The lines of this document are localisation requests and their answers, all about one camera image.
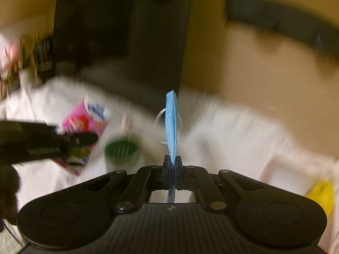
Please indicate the dark monitor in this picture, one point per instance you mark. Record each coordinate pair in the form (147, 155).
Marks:
(119, 31)

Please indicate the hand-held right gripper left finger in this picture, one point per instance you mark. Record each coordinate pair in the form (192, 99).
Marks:
(166, 172)

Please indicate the black power strip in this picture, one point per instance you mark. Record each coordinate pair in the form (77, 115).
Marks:
(278, 16)

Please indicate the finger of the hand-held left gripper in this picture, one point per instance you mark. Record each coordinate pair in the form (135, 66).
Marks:
(79, 138)

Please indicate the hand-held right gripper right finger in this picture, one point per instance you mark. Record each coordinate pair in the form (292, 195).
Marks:
(178, 173)

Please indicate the colourful tissue packet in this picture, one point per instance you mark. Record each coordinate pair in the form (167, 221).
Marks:
(82, 119)

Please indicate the blue face mask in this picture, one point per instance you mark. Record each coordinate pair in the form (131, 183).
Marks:
(171, 121)

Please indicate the white textured blanket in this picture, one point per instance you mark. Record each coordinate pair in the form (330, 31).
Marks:
(225, 137)

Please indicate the green lid jar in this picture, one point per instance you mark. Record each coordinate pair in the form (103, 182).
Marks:
(121, 150)

